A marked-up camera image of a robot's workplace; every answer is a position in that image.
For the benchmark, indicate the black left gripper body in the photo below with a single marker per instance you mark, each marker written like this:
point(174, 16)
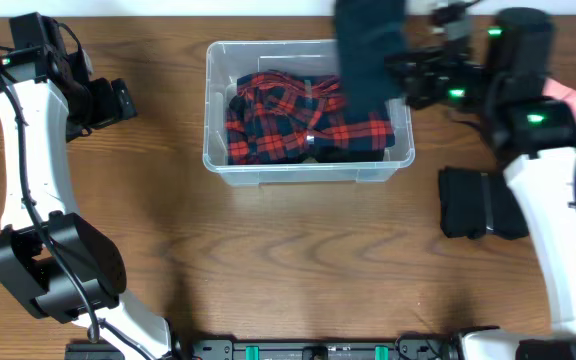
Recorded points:
point(119, 100)

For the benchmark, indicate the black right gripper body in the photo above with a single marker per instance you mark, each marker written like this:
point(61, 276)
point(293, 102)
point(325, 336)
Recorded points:
point(466, 87)

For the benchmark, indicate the black shirt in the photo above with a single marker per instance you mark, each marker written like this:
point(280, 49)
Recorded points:
point(367, 33)

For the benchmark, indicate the black garment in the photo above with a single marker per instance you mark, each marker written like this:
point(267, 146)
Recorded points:
point(269, 130)
point(475, 204)

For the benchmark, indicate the red plaid flannel shirt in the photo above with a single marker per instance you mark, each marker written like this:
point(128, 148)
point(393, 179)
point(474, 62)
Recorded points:
point(283, 84)

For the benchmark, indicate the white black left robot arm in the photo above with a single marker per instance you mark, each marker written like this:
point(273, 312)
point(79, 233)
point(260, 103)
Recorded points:
point(52, 261)

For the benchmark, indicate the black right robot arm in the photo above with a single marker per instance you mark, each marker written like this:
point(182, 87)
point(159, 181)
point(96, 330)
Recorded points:
point(534, 135)

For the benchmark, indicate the clear plastic storage container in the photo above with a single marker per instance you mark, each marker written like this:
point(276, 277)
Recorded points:
point(227, 61)

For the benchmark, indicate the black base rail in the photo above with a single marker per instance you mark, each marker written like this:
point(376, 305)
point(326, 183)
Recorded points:
point(400, 349)

